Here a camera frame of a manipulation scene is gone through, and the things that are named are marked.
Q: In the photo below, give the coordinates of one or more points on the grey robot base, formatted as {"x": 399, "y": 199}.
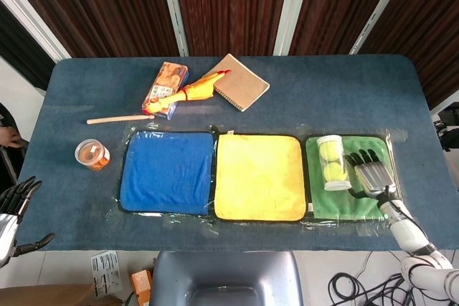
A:
{"x": 226, "y": 279}

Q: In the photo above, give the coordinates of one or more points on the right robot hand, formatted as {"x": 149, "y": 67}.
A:
{"x": 373, "y": 176}

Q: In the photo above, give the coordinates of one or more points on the green cloth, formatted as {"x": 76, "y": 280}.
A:
{"x": 333, "y": 205}

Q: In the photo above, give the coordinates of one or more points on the person's hand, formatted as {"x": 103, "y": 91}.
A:
{"x": 10, "y": 137}

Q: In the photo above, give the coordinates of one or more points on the white printed paper sheet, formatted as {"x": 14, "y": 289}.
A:
{"x": 105, "y": 272}

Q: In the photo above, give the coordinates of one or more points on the yellow rubber chicken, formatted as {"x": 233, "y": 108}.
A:
{"x": 186, "y": 92}

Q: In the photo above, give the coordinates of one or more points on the orange box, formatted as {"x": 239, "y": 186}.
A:
{"x": 140, "y": 286}

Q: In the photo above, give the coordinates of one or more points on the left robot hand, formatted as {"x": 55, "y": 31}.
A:
{"x": 10, "y": 209}

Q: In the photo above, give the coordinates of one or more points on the black equipment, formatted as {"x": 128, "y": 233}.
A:
{"x": 448, "y": 125}

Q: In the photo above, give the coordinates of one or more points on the brown spiral notebook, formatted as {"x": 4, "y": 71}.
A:
{"x": 244, "y": 85}

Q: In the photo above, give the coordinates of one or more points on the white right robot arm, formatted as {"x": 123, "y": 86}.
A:
{"x": 412, "y": 241}

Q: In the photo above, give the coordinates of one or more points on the cardboard box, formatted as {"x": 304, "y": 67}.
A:
{"x": 50, "y": 295}

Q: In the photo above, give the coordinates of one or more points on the clear jar with orange contents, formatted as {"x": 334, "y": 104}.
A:
{"x": 92, "y": 155}

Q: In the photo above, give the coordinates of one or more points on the blue table cover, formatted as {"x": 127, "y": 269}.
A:
{"x": 107, "y": 184}

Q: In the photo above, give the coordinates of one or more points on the clear tennis ball tube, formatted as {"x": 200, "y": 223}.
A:
{"x": 333, "y": 162}

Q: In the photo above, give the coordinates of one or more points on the blue cloth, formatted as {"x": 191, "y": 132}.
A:
{"x": 167, "y": 172}

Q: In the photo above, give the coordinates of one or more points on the wooden stick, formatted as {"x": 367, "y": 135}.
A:
{"x": 120, "y": 119}

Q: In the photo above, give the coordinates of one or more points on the yellow cloth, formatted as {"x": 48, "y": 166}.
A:
{"x": 259, "y": 177}

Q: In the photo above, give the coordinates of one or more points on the biscuit box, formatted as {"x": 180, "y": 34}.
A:
{"x": 165, "y": 87}

